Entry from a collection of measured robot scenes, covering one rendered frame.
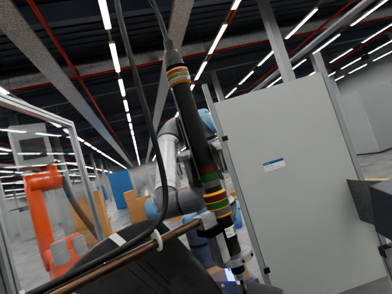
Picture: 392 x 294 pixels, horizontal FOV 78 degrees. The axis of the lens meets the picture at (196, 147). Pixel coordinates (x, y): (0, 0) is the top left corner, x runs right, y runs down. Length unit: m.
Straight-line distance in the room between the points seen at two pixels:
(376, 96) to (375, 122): 0.92
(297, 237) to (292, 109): 1.19
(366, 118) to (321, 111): 7.53
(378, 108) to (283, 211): 8.43
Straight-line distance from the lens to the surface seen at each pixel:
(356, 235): 2.83
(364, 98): 10.23
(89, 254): 0.50
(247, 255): 0.47
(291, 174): 2.46
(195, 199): 0.70
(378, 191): 1.05
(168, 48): 0.50
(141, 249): 0.38
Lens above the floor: 1.52
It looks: 3 degrees up
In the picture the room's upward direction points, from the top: 17 degrees counter-clockwise
